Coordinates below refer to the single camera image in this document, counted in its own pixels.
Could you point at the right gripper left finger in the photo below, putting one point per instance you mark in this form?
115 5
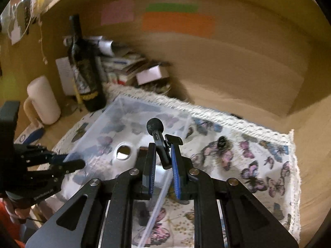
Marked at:
100 213

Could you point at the dark wine bottle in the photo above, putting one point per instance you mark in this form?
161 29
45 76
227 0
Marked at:
85 72

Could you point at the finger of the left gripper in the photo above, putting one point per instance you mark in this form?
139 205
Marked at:
38 154
56 172

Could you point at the small white box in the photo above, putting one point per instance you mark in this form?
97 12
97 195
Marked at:
152 74

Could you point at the white handheld massager device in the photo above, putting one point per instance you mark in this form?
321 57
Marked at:
103 161

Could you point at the person left hand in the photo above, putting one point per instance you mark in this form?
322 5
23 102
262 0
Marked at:
17 215

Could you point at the white paper note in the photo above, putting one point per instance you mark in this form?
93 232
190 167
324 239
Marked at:
65 75

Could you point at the stack of books and papers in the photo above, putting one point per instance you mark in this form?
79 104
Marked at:
117 63

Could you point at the clear plastic storage bin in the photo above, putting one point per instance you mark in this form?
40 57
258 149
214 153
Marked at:
124 120

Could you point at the small black round microphone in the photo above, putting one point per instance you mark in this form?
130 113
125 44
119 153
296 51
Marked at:
223 144

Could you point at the white blue card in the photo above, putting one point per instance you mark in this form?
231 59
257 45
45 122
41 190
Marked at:
30 135

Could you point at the butterfly print lace cloth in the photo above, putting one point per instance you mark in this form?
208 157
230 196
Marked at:
263 160

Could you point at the orange sticky note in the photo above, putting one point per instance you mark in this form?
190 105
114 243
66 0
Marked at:
194 24

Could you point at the white cylindrical cup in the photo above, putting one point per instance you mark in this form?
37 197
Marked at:
41 107

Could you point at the green sticky note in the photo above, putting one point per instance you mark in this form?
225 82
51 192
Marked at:
172 7

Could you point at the pink sticky note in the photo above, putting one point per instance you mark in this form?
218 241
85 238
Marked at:
117 12

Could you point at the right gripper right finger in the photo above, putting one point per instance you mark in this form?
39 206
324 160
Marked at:
226 213

